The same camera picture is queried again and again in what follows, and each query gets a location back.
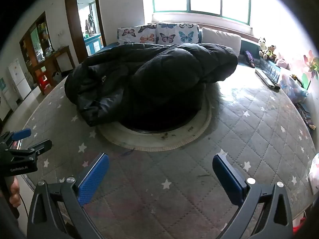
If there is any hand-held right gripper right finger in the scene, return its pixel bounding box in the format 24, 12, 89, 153
212, 154, 293, 239

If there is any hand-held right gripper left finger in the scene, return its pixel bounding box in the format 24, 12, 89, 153
27, 152, 110, 239

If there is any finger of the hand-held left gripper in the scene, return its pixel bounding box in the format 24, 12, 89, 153
7, 139, 53, 158
0, 128, 32, 151

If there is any black down jacket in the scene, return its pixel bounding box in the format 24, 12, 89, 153
64, 42, 238, 127

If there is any person's left hand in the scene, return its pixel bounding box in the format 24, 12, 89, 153
8, 176, 22, 208

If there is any white cabinet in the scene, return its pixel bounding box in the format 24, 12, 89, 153
0, 90, 18, 121

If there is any white refrigerator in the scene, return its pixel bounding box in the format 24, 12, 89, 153
7, 58, 32, 102

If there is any grey star quilted table cover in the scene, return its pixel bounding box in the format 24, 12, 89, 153
21, 65, 315, 239

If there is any red plastic stool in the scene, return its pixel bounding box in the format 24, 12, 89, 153
36, 73, 51, 91

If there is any white crumpled plastic bag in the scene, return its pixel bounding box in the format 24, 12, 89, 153
308, 153, 319, 195

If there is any wooden side table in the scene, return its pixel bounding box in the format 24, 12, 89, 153
32, 45, 75, 95

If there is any wooden display cabinet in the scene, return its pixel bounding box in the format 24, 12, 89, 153
19, 11, 55, 80

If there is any dark patterned cloth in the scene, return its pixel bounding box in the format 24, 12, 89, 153
296, 103, 317, 130

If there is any long white box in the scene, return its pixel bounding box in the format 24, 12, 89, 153
255, 69, 281, 90

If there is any floral plastic bag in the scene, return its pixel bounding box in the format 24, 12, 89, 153
278, 74, 309, 104

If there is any blue cabinet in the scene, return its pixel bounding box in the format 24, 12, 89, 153
83, 33, 104, 55

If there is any purple folded umbrella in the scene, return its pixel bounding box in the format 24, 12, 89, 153
244, 50, 256, 68

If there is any pink plush toy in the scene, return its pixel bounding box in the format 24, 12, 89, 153
275, 58, 291, 70

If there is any brown plush toy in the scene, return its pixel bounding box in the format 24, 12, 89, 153
264, 45, 278, 61

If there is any black and white plush toy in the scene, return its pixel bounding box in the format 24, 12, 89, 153
258, 37, 268, 58

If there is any white pillow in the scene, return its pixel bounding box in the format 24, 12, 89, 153
201, 27, 242, 55

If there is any colourful pinwheel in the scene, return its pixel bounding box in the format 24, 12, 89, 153
303, 50, 319, 90

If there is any butterfly print pillow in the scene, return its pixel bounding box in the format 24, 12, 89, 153
117, 24, 157, 46
156, 23, 200, 45

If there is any brown door frame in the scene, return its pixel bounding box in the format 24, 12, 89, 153
64, 0, 106, 64

